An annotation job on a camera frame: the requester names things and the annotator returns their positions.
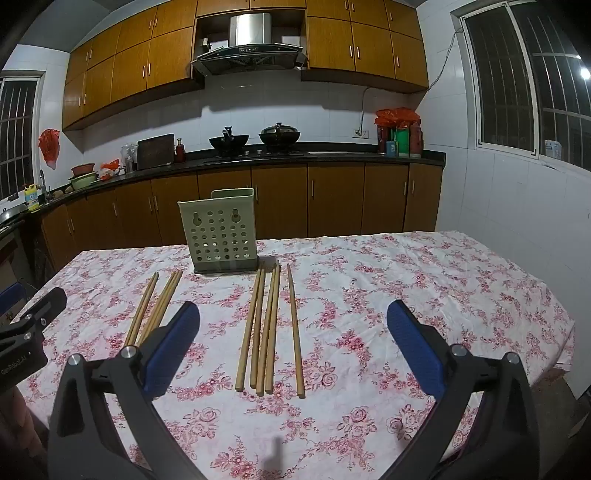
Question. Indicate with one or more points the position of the red plastic bag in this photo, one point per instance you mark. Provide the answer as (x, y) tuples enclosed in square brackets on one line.
[(49, 145)]

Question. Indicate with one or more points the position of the person's left hand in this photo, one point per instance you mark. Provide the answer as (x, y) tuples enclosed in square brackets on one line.
[(21, 413)]

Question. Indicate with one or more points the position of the red bottle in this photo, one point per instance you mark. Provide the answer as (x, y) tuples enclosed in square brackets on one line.
[(180, 152)]

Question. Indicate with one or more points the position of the black wok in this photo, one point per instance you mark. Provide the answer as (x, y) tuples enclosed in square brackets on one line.
[(228, 142)]

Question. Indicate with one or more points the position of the green box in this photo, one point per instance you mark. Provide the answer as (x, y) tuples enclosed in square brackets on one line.
[(401, 142)]

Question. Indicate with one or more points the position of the metal faucet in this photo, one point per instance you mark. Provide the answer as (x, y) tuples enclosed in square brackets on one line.
[(44, 184)]

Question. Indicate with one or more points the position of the black pot with lid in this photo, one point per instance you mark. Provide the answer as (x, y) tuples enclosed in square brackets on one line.
[(279, 136)]

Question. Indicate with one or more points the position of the wooden chopstick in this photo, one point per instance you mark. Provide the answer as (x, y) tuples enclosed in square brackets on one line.
[(259, 323), (251, 323), (170, 293), (265, 346), (295, 332), (143, 309), (273, 346), (160, 302)]

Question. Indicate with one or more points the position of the floral tablecloth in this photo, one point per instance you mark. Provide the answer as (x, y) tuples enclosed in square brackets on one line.
[(369, 295)]

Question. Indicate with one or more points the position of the green perforated utensil holder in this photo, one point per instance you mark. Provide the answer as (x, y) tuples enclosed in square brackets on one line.
[(217, 240)]

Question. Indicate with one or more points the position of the steel range hood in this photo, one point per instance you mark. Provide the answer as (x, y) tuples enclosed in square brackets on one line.
[(249, 44)]

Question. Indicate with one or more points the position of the red basin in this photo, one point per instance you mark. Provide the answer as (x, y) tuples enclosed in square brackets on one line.
[(83, 169)]

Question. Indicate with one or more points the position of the glass jar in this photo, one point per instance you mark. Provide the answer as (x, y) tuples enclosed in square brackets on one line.
[(129, 158)]

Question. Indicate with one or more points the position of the wooden cabinets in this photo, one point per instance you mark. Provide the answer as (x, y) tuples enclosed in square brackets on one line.
[(364, 46), (129, 64), (277, 198)]

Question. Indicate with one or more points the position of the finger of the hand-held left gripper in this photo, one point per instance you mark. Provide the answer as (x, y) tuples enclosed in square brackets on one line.
[(10, 297), (46, 307)]

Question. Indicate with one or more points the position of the wooden upper cabinets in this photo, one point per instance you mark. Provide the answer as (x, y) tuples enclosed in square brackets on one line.
[(364, 46), (129, 64)]

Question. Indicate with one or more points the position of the wooden lower cabinets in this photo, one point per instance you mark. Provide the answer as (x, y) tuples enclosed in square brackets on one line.
[(277, 198)]

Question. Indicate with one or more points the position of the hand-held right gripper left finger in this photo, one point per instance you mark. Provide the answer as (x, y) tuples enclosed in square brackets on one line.
[(173, 346)]

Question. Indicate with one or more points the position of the dark cutting board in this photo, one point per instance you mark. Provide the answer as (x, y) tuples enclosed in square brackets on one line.
[(156, 151)]

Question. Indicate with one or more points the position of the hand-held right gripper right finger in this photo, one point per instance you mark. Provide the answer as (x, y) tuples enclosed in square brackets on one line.
[(415, 344)]

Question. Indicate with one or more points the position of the orange plastic bag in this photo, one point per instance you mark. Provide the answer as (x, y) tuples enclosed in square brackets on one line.
[(110, 170)]

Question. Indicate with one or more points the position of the bottles with red caps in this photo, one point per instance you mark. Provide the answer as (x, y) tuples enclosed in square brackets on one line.
[(413, 129)]

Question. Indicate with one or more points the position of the black kitchen countertop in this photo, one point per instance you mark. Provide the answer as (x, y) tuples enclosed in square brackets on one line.
[(341, 157)]

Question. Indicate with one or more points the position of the small white box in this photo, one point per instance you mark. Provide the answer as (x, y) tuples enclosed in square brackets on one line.
[(553, 150)]

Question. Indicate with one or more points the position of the yellow detergent bottle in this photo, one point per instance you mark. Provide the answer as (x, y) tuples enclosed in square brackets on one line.
[(32, 197)]

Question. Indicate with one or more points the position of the green basin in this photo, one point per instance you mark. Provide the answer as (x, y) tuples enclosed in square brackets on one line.
[(84, 181)]

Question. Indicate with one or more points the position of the large barred window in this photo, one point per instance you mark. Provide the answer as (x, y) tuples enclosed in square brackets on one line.
[(531, 78)]

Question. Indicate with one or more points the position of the wall socket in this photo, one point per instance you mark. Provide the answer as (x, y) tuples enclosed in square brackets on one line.
[(360, 133)]

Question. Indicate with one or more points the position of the gas stove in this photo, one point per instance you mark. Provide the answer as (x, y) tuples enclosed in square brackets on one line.
[(258, 153)]

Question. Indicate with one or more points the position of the steel sink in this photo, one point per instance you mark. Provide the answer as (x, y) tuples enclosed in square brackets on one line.
[(11, 217)]

